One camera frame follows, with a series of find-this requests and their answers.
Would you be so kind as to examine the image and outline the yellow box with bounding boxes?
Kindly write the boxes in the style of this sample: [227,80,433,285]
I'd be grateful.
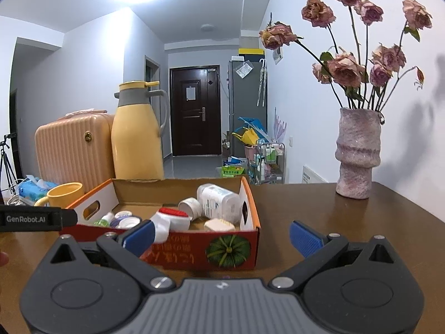
[239,48,265,60]

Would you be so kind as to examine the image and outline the purple wall sticker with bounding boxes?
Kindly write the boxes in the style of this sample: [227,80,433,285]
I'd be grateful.
[274,108,288,143]

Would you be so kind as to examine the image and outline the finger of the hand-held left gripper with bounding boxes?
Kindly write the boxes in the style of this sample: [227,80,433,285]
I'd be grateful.
[61,209,78,232]

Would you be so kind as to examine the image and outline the yellow thermos jug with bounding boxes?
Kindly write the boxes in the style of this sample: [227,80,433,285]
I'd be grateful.
[111,81,170,181]

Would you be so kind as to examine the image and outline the wire rack trolley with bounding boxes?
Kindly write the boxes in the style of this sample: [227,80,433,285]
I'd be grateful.
[255,139,286,185]

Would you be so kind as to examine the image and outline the dark brown door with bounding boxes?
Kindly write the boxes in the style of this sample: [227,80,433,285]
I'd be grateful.
[170,65,222,157]

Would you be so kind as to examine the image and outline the green carton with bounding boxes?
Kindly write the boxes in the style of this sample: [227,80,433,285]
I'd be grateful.
[222,165,246,178]

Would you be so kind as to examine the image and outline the red cardboard box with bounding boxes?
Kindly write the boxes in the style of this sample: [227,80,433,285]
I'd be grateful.
[59,176,261,270]

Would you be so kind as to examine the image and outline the bunch of dried roses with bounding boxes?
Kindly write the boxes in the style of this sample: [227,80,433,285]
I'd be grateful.
[259,0,433,112]

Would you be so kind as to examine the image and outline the grey refrigerator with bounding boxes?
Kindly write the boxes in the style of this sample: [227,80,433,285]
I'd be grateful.
[228,59,268,168]

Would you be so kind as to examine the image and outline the black tripod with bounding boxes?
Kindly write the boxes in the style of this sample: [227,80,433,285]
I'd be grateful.
[0,134,16,191]

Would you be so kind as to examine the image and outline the blue tissue pack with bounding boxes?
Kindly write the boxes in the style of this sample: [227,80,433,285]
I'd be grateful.
[17,176,59,203]

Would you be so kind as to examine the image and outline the white plastic bottle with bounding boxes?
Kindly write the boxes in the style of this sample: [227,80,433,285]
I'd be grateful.
[197,184,241,224]

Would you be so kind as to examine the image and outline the yellow watering can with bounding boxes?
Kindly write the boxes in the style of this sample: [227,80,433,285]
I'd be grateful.
[232,129,260,147]

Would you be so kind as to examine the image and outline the pink bucket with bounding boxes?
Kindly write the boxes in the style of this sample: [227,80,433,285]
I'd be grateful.
[244,144,258,168]

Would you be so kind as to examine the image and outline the pink ribbed suitcase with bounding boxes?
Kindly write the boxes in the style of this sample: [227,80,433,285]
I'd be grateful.
[35,109,116,195]

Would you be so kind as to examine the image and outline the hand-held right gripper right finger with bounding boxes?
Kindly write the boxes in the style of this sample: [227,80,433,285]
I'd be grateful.
[267,220,395,291]

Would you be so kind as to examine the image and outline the pink ceramic vase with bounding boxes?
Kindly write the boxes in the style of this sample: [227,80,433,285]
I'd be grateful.
[335,108,382,200]

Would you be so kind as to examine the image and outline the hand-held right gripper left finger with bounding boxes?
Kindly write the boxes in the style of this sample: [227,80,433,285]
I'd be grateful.
[49,220,174,290]

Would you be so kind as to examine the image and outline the white cables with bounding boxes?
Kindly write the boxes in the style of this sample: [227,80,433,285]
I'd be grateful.
[7,177,26,205]

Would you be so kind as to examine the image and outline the folded white umbrella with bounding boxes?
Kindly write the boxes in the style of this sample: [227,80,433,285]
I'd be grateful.
[257,59,268,107]

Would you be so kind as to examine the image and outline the large ridged bottle cap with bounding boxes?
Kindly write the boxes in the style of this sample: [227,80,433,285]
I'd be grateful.
[113,216,142,229]

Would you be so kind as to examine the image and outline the beige square jar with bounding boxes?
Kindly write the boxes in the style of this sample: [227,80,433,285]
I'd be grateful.
[204,218,234,232]

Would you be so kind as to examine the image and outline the red and white lint brush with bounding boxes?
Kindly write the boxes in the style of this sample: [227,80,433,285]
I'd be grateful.
[149,208,191,243]

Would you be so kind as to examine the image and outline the yellow mug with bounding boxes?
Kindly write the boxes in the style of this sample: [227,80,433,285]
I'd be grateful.
[34,182,85,209]

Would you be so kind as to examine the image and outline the green plastic bottle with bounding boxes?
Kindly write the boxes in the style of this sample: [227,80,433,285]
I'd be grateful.
[94,212,115,227]

